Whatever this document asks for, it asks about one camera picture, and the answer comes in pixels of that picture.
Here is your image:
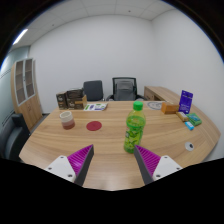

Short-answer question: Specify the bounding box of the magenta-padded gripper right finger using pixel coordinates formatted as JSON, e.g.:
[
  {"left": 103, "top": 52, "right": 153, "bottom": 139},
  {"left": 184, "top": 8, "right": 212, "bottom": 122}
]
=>
[{"left": 133, "top": 144, "right": 184, "bottom": 185}]

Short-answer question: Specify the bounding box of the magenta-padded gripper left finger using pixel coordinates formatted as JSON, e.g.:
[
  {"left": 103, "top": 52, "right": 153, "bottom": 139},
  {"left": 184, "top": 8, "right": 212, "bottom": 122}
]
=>
[{"left": 44, "top": 143, "right": 95, "bottom": 187}]

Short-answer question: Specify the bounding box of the green drink bottle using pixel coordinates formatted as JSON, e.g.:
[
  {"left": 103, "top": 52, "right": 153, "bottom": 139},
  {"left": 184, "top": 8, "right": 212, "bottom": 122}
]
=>
[{"left": 123, "top": 100, "right": 147, "bottom": 155}]

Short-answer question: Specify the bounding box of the white and brown cup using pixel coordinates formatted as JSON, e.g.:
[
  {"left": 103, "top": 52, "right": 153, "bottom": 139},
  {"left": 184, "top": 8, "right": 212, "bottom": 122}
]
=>
[{"left": 59, "top": 110, "right": 76, "bottom": 131}]

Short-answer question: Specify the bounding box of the small light blue box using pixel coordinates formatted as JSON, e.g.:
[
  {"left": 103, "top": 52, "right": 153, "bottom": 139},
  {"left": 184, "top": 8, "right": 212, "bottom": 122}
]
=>
[{"left": 184, "top": 120, "right": 195, "bottom": 131}]

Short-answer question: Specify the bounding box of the flat round red coaster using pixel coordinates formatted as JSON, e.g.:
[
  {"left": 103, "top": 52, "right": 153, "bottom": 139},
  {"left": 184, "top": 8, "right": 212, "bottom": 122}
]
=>
[{"left": 86, "top": 120, "right": 103, "bottom": 132}]

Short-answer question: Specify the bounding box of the small tan box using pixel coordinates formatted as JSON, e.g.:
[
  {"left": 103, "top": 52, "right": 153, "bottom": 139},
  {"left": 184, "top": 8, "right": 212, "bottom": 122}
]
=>
[{"left": 175, "top": 111, "right": 190, "bottom": 122}]

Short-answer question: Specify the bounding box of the green box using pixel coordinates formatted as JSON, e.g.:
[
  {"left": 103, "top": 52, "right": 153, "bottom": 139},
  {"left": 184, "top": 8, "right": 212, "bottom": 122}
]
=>
[{"left": 185, "top": 112, "right": 203, "bottom": 127}]

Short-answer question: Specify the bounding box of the orange box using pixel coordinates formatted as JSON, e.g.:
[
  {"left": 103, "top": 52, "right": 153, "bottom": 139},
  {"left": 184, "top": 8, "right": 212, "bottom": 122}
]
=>
[{"left": 160, "top": 101, "right": 180, "bottom": 115}]

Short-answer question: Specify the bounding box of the black sofa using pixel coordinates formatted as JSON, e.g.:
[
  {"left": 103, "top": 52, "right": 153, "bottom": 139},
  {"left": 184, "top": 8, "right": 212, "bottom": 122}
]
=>
[{"left": 0, "top": 113, "right": 32, "bottom": 163}]

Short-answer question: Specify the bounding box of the round white disc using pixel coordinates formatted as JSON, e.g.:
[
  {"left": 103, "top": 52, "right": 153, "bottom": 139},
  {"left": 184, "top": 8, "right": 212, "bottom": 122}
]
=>
[{"left": 146, "top": 101, "right": 164, "bottom": 111}]

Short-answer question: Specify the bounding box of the brown and tan carton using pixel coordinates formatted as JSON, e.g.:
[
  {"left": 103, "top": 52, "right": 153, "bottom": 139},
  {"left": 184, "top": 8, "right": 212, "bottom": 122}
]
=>
[{"left": 66, "top": 94, "right": 88, "bottom": 111}]

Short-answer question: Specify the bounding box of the tall wooden shelf cabinet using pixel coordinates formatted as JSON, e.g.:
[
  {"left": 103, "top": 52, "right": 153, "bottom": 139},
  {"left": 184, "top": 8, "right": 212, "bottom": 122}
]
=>
[{"left": 10, "top": 57, "right": 44, "bottom": 132}]

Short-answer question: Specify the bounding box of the white purple green leaflet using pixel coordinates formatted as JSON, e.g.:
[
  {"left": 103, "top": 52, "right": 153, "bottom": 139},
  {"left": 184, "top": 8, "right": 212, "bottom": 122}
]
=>
[{"left": 83, "top": 102, "right": 109, "bottom": 112}]

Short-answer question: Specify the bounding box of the upright purple box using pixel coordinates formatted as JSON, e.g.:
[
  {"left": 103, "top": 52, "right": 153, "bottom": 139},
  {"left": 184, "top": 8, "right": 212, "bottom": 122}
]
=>
[{"left": 178, "top": 89, "right": 194, "bottom": 115}]

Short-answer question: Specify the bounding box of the low wooden side cabinet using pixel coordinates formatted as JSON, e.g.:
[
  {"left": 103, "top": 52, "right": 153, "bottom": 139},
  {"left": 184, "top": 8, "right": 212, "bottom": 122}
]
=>
[{"left": 143, "top": 85, "right": 181, "bottom": 105}]

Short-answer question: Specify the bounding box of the flat dark brown carton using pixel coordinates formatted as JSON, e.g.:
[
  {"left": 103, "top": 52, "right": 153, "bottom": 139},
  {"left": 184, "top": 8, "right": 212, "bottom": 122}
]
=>
[{"left": 65, "top": 88, "right": 85, "bottom": 100}]

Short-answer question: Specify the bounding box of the dark grey office chair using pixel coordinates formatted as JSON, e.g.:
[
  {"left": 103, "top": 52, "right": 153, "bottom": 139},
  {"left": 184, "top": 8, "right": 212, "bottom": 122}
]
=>
[{"left": 82, "top": 79, "right": 105, "bottom": 102}]

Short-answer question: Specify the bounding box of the black mesh office chair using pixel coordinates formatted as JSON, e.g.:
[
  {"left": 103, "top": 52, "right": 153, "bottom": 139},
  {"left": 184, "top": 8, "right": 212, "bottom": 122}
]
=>
[{"left": 105, "top": 77, "right": 148, "bottom": 102}]

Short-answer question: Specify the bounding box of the long ceiling light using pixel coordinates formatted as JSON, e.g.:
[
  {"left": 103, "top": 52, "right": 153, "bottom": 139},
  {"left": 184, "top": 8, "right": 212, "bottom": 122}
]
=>
[{"left": 12, "top": 28, "right": 29, "bottom": 46}]

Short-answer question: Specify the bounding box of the round grey cable grommet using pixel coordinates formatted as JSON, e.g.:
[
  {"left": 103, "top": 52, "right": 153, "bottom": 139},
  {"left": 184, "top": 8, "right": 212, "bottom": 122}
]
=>
[{"left": 184, "top": 141, "right": 195, "bottom": 152}]

